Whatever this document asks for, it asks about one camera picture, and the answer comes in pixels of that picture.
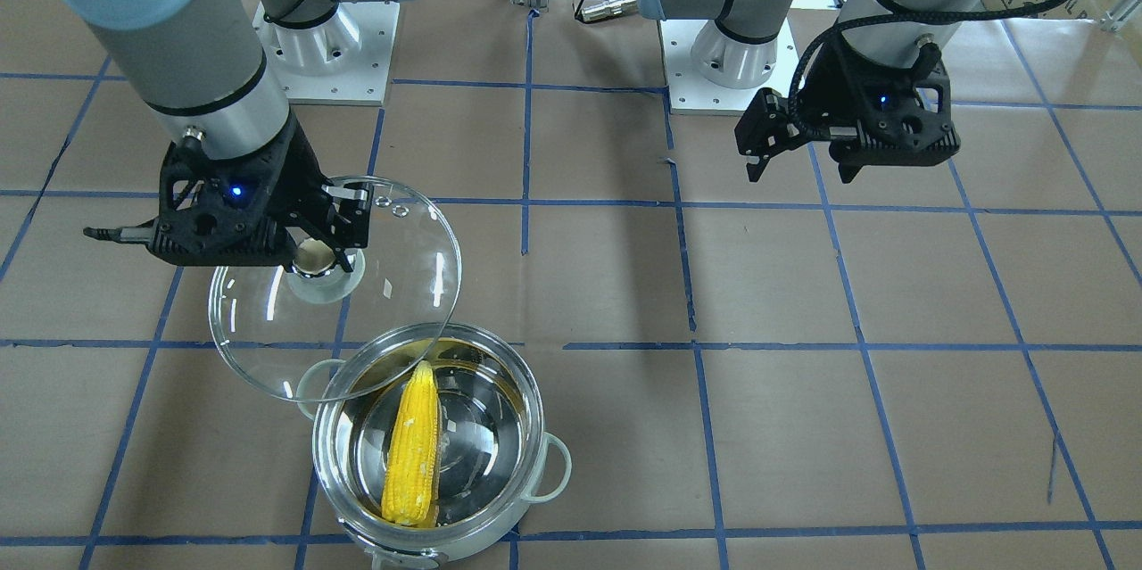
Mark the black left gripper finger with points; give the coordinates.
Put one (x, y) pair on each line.
(756, 165)

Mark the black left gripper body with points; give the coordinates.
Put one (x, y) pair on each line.
(837, 86)

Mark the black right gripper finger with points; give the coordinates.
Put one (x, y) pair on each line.
(345, 256)

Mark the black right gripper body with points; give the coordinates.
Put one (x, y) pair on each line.
(298, 170)

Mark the glass pot lid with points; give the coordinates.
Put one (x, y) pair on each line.
(310, 332)

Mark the yellow corn cob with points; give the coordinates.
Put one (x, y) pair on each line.
(413, 456)

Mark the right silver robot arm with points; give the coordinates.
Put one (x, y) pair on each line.
(199, 63)

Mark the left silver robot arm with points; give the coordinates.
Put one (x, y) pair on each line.
(883, 31)

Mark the pale green cooking pot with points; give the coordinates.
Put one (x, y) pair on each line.
(496, 457)

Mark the silver cylindrical connector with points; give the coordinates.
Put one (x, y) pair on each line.
(606, 10)

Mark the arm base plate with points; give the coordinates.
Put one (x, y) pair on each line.
(709, 74)
(345, 61)

